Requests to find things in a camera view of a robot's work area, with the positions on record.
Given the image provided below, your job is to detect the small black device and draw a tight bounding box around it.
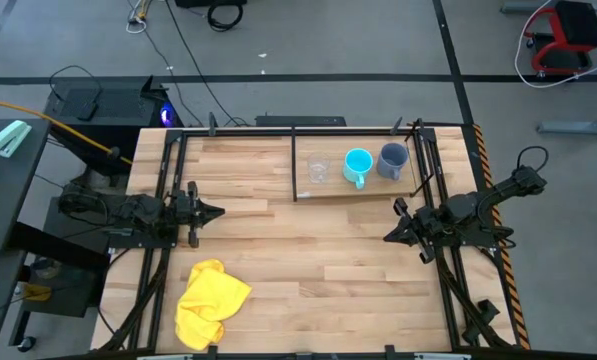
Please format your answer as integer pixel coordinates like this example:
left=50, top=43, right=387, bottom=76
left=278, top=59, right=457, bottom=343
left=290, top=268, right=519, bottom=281
left=76, top=101, right=99, bottom=123

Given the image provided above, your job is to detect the long black floor cable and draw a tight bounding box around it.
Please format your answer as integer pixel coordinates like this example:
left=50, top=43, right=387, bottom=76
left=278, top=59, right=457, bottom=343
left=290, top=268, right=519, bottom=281
left=163, top=0, right=252, bottom=128

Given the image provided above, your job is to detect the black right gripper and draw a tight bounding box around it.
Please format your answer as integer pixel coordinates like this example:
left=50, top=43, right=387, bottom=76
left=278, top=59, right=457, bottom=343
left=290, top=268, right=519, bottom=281
left=382, top=195, right=450, bottom=266

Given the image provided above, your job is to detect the mint green stapler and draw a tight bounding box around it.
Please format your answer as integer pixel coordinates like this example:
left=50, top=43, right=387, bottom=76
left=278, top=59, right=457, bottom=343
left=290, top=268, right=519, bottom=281
left=0, top=119, right=33, bottom=159

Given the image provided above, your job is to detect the coiled black cable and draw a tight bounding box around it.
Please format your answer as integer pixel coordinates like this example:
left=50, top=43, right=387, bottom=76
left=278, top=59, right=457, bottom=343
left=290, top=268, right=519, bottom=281
left=206, top=1, right=245, bottom=33

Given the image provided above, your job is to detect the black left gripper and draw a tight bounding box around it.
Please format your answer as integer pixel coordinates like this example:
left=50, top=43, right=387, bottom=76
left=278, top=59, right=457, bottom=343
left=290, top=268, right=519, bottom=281
left=169, top=180, right=226, bottom=250

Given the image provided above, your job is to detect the black desk leg stand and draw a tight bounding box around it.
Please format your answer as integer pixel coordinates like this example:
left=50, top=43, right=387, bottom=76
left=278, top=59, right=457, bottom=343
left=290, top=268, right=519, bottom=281
left=7, top=193, right=129, bottom=347

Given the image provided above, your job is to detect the black metal table frame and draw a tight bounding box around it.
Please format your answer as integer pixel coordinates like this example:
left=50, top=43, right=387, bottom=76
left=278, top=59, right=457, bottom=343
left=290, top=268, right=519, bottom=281
left=100, top=117, right=520, bottom=360

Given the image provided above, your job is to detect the black power strip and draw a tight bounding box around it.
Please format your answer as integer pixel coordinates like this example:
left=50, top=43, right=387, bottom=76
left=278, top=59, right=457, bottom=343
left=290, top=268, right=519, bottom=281
left=254, top=115, right=348, bottom=128

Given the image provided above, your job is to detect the black computer tower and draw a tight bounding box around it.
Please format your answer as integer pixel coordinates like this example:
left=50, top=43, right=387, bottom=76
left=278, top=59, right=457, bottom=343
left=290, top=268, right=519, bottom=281
left=44, top=74, right=184, bottom=177

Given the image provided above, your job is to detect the clear glass cup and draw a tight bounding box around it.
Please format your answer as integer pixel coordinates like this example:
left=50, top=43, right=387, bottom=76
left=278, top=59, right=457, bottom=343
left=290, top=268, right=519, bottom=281
left=305, top=150, right=333, bottom=185

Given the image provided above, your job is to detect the yellow cloth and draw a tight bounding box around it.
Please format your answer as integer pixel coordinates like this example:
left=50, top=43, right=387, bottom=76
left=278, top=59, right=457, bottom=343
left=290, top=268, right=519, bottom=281
left=174, top=258, right=253, bottom=352

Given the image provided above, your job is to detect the red rolling stool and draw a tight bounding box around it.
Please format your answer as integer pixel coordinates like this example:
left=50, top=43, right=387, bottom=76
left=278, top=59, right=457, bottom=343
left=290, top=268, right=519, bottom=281
left=523, top=0, right=597, bottom=78

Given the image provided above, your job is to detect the teal mug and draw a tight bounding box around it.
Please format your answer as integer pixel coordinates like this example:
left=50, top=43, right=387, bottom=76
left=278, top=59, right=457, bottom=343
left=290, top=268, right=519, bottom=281
left=341, top=147, right=375, bottom=192

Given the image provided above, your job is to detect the white yellow cable bundle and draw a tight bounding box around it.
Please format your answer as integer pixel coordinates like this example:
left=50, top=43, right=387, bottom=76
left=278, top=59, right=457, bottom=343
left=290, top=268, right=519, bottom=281
left=124, top=0, right=155, bottom=35

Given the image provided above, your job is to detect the grey-blue mug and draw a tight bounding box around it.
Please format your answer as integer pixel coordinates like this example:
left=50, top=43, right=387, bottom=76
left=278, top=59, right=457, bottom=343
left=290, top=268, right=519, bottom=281
left=375, top=141, right=411, bottom=182

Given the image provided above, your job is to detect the black desk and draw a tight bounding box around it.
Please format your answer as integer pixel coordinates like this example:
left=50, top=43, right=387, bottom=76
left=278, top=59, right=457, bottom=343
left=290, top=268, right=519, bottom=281
left=0, top=117, right=52, bottom=256

